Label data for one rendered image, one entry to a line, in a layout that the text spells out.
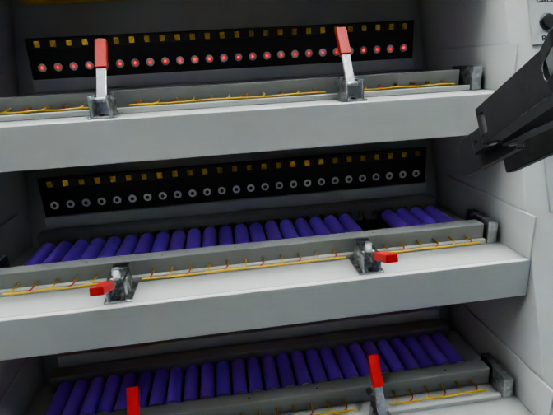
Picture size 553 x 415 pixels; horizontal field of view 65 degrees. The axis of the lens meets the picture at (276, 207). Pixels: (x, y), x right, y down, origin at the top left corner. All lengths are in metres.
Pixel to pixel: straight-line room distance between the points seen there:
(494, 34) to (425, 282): 0.30
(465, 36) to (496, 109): 0.36
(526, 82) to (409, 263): 0.29
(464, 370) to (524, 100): 0.41
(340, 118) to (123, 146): 0.23
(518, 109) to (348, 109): 0.24
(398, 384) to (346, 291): 0.16
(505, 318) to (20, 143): 0.58
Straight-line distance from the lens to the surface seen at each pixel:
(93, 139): 0.48
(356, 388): 0.57
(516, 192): 0.56
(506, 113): 0.29
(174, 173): 0.61
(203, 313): 0.46
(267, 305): 0.46
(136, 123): 0.47
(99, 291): 0.41
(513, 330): 0.61
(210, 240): 0.54
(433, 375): 0.60
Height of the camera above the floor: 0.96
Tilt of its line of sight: 1 degrees up
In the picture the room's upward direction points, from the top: 5 degrees counter-clockwise
